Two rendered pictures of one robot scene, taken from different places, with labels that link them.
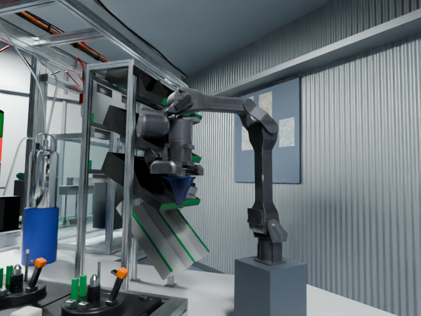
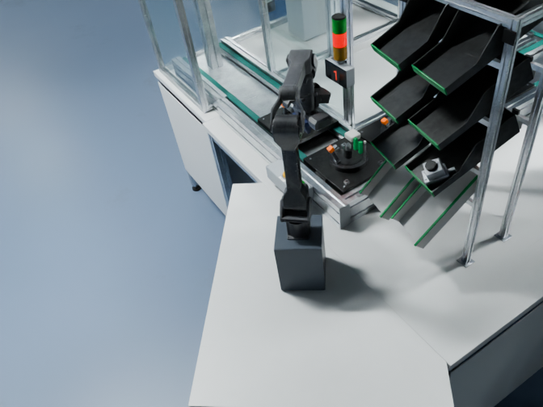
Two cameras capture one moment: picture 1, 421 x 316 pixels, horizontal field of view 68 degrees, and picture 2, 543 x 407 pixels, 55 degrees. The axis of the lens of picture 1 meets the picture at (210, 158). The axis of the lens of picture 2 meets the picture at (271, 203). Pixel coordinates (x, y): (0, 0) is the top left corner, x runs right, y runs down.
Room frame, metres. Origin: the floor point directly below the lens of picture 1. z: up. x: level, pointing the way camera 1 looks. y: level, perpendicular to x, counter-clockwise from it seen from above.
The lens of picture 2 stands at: (1.59, -0.95, 2.20)
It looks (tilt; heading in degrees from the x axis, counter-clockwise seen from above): 44 degrees down; 136
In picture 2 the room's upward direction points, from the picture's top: 10 degrees counter-clockwise
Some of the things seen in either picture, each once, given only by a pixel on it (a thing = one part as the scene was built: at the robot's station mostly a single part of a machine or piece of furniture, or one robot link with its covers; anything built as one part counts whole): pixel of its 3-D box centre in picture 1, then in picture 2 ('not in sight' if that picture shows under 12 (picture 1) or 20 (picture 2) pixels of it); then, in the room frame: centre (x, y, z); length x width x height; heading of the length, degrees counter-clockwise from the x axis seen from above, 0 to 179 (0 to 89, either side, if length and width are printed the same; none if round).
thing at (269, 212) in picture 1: (262, 175); (292, 165); (0.86, -0.15, 1.30); 0.07 x 0.06 x 0.32; 27
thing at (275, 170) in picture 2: not in sight; (289, 181); (0.62, 0.10, 0.93); 0.21 x 0.07 x 0.06; 162
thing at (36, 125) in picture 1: (36, 131); not in sight; (1.87, 1.06, 1.56); 0.09 x 0.04 x 1.39; 162
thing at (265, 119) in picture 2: not in sight; (296, 121); (0.44, 0.38, 0.96); 0.24 x 0.24 x 0.02; 72
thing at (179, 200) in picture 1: (175, 190); not in sight; (0.73, 0.08, 1.25); 0.06 x 0.04 x 0.07; 72
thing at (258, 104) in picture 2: not in sight; (308, 133); (0.49, 0.40, 0.91); 0.84 x 0.28 x 0.10; 162
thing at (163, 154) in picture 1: (159, 156); (317, 93); (0.76, 0.13, 1.34); 0.07 x 0.07 x 0.06; 70
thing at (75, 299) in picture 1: (93, 290); (348, 151); (0.76, 0.27, 1.01); 0.24 x 0.24 x 0.13; 72
